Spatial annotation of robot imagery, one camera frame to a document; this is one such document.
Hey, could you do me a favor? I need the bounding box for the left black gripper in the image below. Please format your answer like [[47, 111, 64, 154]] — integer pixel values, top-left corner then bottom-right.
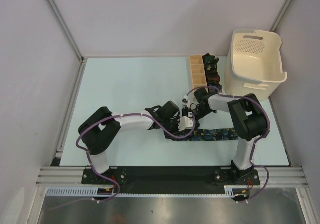
[[161, 116, 185, 140]]

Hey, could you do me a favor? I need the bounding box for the navy floral patterned tie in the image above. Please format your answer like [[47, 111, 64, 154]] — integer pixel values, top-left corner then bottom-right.
[[164, 128, 239, 142]]

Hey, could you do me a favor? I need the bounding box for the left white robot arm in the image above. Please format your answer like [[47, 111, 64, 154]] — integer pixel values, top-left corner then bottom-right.
[[78, 101, 180, 184]]

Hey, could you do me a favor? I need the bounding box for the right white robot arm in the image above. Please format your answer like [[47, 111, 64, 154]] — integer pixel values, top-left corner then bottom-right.
[[182, 87, 271, 185]]

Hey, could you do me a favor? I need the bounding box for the rolled blue patterned tie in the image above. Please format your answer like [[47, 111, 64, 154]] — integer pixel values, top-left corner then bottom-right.
[[208, 83, 223, 93]]

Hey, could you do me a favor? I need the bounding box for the rolled red patterned tie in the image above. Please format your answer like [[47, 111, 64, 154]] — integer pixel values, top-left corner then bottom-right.
[[205, 73, 221, 86]]

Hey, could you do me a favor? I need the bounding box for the wooden divided organizer box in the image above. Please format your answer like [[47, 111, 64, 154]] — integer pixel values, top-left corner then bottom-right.
[[189, 55, 208, 88]]

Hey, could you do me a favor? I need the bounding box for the rolled dark tie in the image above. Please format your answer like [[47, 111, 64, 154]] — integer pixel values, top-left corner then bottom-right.
[[204, 63, 218, 75], [202, 53, 220, 65]]

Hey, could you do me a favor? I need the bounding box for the rolled dark tie top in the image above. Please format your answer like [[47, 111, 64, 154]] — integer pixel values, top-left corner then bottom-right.
[[202, 53, 220, 65]]

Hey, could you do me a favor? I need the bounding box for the cream plastic laundry basket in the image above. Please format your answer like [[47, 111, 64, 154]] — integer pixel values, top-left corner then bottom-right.
[[224, 29, 288, 101]]

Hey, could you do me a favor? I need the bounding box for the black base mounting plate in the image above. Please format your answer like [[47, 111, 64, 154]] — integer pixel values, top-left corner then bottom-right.
[[81, 166, 261, 195]]

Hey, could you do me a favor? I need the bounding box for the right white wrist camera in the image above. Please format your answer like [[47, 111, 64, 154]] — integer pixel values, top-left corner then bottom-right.
[[182, 95, 189, 106]]

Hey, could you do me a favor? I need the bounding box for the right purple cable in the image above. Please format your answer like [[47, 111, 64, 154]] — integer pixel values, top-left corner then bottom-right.
[[182, 86, 271, 205]]

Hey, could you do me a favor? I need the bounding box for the purple cable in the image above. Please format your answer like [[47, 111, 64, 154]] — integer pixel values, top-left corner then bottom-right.
[[182, 86, 271, 205], [47, 111, 197, 210]]

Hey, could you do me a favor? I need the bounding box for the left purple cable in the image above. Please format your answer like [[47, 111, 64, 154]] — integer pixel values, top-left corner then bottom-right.
[[47, 111, 197, 210]]

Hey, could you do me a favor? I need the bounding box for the aluminium frame rail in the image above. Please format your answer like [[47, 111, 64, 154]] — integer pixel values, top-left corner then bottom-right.
[[35, 166, 309, 188]]

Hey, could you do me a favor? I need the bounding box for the grey slotted cable duct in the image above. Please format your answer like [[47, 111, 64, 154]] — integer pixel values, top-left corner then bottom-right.
[[46, 187, 114, 197]]

